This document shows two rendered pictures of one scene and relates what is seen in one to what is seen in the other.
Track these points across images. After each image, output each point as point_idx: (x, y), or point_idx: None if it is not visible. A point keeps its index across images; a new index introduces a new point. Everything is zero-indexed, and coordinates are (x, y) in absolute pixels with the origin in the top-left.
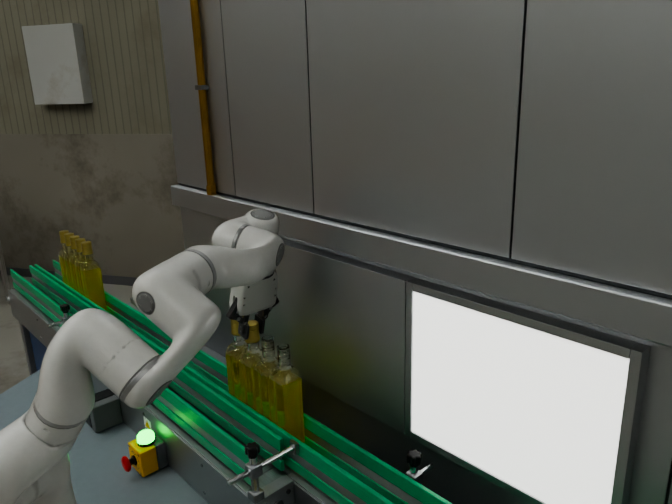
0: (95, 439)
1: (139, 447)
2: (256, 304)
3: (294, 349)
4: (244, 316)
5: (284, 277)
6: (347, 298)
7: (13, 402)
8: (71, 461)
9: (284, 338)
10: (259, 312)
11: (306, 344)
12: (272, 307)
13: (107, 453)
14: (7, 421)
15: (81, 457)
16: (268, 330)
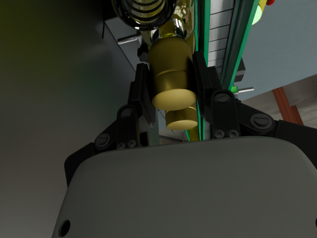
0: (244, 48)
1: (261, 5)
2: (204, 203)
3: (61, 32)
4: (238, 129)
5: (46, 214)
6: None
7: (248, 92)
8: (273, 32)
9: (82, 66)
10: (144, 130)
11: (4, 8)
12: (95, 142)
13: (251, 29)
14: (262, 80)
15: (265, 33)
16: (109, 92)
